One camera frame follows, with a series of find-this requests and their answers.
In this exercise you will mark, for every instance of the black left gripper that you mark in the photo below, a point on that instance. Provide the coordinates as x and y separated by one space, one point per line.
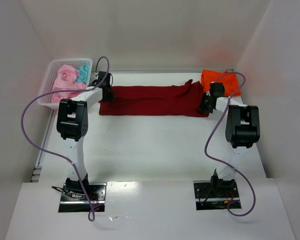
108 93

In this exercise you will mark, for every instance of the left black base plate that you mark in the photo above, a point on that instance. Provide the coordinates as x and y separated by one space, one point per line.
74 201

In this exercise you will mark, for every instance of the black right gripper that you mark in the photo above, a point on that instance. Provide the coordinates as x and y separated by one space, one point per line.
205 105

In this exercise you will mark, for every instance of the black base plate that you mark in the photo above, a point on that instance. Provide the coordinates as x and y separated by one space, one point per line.
74 201
217 197

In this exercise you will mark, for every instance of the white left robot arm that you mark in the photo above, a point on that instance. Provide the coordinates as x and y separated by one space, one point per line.
72 125

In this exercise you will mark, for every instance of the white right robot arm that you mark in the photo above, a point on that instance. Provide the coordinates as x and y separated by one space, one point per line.
242 131

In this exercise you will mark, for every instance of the pink t shirt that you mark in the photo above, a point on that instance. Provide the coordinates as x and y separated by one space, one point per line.
66 79

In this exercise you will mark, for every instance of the dark red t shirt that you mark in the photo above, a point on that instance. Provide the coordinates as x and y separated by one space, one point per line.
182 100

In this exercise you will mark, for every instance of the orange folded t shirt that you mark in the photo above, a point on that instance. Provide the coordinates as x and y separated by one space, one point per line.
230 81

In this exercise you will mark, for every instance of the teal t shirt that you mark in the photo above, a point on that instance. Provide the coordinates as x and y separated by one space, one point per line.
83 77

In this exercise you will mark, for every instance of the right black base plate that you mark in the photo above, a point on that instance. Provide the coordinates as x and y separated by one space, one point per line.
217 197

